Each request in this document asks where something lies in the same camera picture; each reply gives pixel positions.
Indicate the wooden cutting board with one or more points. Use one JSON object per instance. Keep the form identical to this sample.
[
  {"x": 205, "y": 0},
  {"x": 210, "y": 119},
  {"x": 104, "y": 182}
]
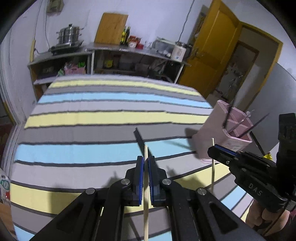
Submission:
[{"x": 110, "y": 28}]

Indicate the yellow wooden door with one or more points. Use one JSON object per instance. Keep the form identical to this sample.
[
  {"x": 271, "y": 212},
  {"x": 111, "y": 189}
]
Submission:
[{"x": 212, "y": 50}]

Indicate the stainless steel steamer pot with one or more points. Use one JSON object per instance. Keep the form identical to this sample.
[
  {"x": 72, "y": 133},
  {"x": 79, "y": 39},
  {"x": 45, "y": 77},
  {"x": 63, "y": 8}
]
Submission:
[{"x": 69, "y": 34}]

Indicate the black chopstick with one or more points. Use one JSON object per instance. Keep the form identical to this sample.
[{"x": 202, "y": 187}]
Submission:
[
  {"x": 143, "y": 147},
  {"x": 228, "y": 113}
]

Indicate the black induction cooker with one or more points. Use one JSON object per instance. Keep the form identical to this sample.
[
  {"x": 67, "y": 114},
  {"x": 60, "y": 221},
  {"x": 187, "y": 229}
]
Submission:
[{"x": 65, "y": 48}]

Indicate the wooden chopstick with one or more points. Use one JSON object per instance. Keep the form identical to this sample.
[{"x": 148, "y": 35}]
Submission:
[
  {"x": 146, "y": 195},
  {"x": 212, "y": 164}
]

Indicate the striped tablecloth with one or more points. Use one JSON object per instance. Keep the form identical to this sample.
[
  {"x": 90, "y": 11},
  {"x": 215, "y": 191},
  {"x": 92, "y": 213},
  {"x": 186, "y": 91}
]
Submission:
[{"x": 80, "y": 135}]

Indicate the black chopstick in holder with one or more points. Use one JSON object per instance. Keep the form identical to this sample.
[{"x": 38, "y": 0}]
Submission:
[{"x": 228, "y": 113}]

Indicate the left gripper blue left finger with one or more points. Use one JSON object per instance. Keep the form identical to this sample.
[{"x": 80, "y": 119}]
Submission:
[{"x": 138, "y": 180}]

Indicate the pink utensil holder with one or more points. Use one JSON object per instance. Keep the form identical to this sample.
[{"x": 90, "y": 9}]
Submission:
[{"x": 238, "y": 122}]

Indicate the clear plastic container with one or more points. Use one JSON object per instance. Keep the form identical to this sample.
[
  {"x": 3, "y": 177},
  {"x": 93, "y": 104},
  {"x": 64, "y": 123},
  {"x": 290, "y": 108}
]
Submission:
[{"x": 163, "y": 46}]

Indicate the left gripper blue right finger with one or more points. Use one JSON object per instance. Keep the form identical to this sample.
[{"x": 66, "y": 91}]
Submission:
[{"x": 154, "y": 179}]

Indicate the pink basket on shelf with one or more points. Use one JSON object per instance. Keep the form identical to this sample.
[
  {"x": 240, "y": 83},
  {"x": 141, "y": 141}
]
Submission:
[{"x": 71, "y": 68}]

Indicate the dark sauce bottles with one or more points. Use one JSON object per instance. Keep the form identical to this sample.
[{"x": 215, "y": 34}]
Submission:
[{"x": 125, "y": 36}]

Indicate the metal kitchen shelf table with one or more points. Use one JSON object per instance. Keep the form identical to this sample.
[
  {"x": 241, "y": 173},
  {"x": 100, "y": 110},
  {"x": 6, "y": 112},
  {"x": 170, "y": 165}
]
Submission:
[{"x": 105, "y": 59}]

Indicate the red lidded jars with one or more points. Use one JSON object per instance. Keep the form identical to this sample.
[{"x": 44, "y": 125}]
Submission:
[{"x": 134, "y": 42}]

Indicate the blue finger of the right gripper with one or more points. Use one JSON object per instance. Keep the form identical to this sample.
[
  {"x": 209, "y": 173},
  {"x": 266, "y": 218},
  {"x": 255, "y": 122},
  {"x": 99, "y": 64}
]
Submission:
[{"x": 222, "y": 154}]

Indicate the person's right hand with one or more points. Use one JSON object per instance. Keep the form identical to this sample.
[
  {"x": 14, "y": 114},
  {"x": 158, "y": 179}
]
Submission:
[{"x": 257, "y": 215}]

